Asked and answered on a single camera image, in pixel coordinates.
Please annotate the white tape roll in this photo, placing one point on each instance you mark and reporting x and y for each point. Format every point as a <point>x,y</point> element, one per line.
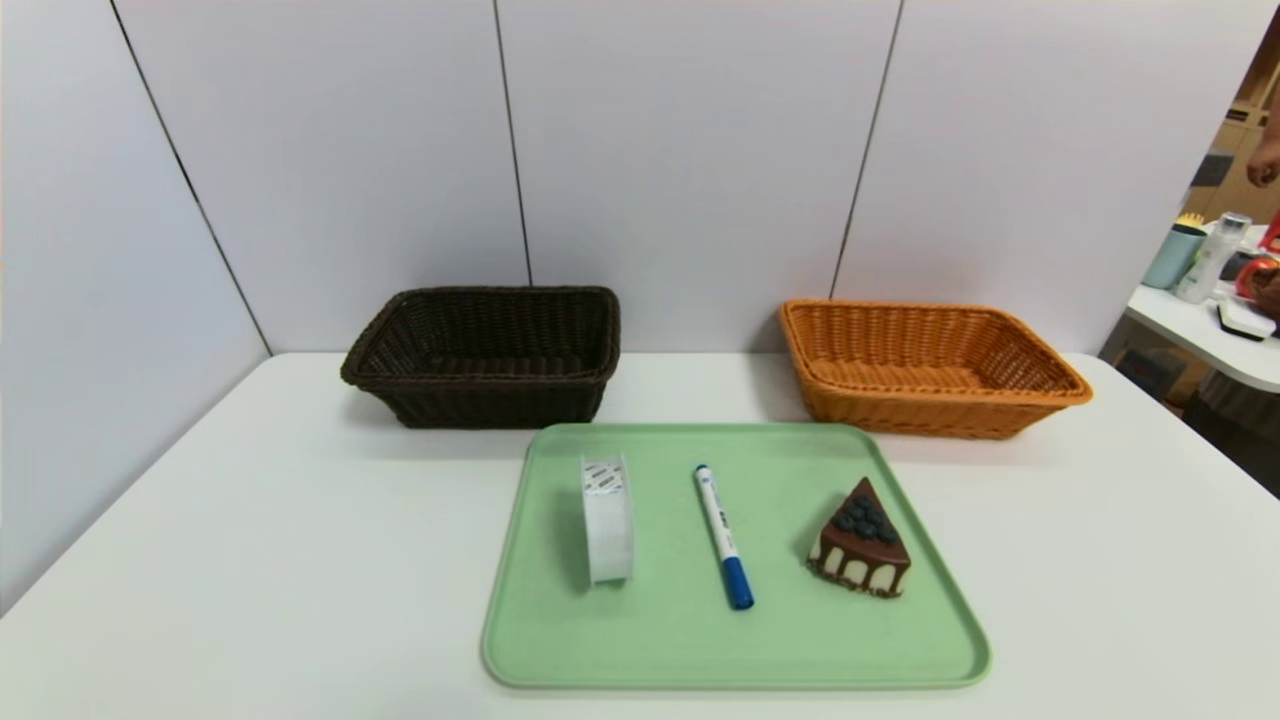
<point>608,530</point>

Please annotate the blue and white marker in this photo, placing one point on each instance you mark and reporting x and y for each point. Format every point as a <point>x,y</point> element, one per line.
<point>722,535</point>

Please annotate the chocolate blueberry cake slice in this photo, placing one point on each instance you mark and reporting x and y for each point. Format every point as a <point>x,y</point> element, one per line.
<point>865,545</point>

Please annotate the person forearm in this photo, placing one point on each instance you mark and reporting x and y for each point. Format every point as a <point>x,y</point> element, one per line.
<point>1266,162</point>

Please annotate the dark brown wicker basket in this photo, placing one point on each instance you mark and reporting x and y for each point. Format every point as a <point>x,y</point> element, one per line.
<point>480,395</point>

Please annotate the orange wicker basket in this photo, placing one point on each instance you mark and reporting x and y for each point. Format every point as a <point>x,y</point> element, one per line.
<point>900,410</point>

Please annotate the light green plastic tray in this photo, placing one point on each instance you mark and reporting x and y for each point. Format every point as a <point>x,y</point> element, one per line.
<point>660,640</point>

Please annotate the teal cup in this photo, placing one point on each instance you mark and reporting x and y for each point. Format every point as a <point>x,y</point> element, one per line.
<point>1172,260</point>

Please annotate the white side table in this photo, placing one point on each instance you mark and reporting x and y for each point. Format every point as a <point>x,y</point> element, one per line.
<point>1190,330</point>

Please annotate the yellow plastic item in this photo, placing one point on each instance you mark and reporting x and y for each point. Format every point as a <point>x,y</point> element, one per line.
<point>1191,219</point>

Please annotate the clear plastic bottle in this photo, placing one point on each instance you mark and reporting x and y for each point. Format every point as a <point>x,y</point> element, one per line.
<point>1205,265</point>

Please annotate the black office chair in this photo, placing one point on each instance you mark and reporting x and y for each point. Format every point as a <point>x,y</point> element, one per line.
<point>1240,440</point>

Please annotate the black and white eraser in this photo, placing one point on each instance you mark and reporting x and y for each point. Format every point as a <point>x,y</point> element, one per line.
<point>1245,320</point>

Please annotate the round red object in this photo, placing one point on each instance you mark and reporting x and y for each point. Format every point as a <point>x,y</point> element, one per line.
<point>1258,278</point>

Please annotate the red package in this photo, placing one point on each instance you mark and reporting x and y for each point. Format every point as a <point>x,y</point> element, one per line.
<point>1273,232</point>

